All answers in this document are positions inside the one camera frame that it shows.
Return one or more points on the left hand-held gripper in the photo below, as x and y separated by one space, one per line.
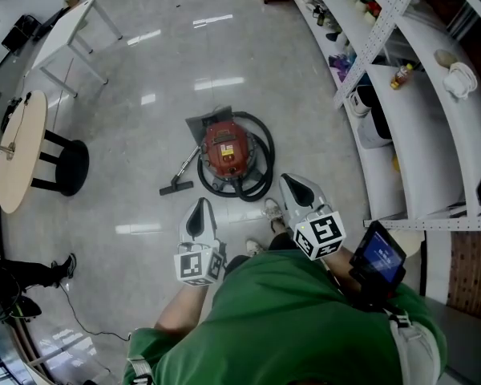
192 265

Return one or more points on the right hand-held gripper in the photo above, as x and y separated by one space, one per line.
324 231

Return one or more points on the red vacuum cleaner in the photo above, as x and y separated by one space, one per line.
224 147

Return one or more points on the white shoulder bag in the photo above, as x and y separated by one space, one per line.
415 347

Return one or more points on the black forearm screen device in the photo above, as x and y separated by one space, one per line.
378 253

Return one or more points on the person's left forearm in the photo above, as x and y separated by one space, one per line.
180 311

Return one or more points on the person's right forearm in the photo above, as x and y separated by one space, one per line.
338 267

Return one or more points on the person's right shoe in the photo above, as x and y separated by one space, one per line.
273 211

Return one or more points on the person's shoe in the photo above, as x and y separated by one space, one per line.
255 248
273 211

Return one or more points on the person's right leg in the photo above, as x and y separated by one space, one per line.
278 227

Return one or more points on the person's black shorts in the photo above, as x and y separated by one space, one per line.
282 241

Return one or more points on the person's left shoe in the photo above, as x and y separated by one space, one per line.
255 248

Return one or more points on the yellow object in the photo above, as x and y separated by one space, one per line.
395 163

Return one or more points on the grey flat board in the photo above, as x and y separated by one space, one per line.
198 128

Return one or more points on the white bucket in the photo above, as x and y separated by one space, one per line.
405 243

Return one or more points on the white black small appliance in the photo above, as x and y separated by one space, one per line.
358 100

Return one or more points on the person's green shirt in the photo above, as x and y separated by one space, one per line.
284 327

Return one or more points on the white shelving rack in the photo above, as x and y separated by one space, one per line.
425 134

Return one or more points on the purple cloth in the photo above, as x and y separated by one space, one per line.
340 66

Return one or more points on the amber drink bottle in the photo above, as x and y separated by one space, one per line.
401 76

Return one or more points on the round wooden table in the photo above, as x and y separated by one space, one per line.
20 155

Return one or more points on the beige round bowl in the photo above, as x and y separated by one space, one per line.
445 57

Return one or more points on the metal stand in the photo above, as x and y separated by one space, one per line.
7 151

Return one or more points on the small black microphone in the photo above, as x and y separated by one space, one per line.
28 95

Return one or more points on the white rectangular table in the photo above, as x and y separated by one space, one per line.
64 30

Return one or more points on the black equipment case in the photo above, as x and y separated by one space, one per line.
20 32

